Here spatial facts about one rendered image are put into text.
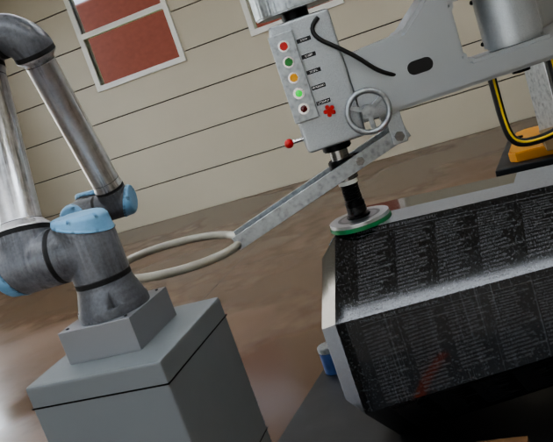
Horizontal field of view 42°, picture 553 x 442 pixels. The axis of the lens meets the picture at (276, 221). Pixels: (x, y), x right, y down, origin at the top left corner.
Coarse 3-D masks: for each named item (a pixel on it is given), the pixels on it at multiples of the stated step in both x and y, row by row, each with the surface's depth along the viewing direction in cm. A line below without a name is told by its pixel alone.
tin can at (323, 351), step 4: (320, 344) 333; (324, 344) 332; (320, 348) 328; (324, 348) 327; (320, 352) 327; (324, 352) 326; (328, 352) 325; (320, 356) 329; (324, 356) 327; (328, 356) 326; (324, 360) 328; (328, 360) 327; (332, 360) 326; (324, 364) 329; (328, 364) 327; (332, 364) 327; (324, 368) 331; (328, 368) 328; (332, 368) 327; (328, 372) 329; (332, 372) 328
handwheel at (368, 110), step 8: (368, 88) 224; (352, 96) 225; (384, 96) 225; (368, 104) 225; (376, 104) 226; (368, 112) 225; (352, 120) 227; (384, 120) 227; (352, 128) 227; (360, 128) 227; (376, 128) 227
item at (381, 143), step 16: (368, 144) 249; (384, 144) 238; (352, 160) 239; (368, 160) 239; (320, 176) 251; (336, 176) 240; (304, 192) 241; (320, 192) 241; (272, 208) 253; (288, 208) 242; (256, 224) 243; (272, 224) 243; (240, 240) 244
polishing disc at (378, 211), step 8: (368, 208) 256; (376, 208) 252; (384, 208) 248; (344, 216) 256; (368, 216) 245; (376, 216) 241; (384, 216) 242; (336, 224) 249; (344, 224) 245; (352, 224) 241; (360, 224) 239; (368, 224) 239
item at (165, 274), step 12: (180, 240) 273; (192, 240) 272; (204, 240) 272; (144, 252) 268; (156, 252) 271; (228, 252) 237; (192, 264) 229; (204, 264) 230; (144, 276) 229; (156, 276) 228; (168, 276) 228
